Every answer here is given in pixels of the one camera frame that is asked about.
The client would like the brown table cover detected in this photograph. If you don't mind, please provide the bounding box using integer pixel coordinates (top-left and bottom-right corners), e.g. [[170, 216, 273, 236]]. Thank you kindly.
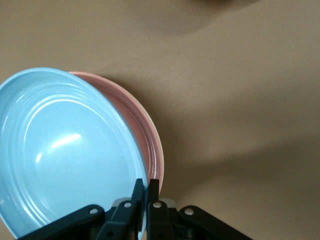
[[0, 0, 320, 240]]

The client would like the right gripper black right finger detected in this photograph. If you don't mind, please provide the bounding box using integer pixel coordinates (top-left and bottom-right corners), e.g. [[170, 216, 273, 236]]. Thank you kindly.
[[147, 178, 253, 240]]

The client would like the blue plate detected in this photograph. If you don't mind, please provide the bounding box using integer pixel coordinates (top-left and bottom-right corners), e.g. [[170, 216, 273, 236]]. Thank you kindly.
[[0, 66, 149, 240]]

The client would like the pink plate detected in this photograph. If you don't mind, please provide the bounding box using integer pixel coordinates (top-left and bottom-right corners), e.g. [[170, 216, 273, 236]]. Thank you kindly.
[[67, 71, 165, 196]]

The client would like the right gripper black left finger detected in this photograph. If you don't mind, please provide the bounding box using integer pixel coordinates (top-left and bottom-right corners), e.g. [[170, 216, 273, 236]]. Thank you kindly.
[[23, 178, 146, 240]]

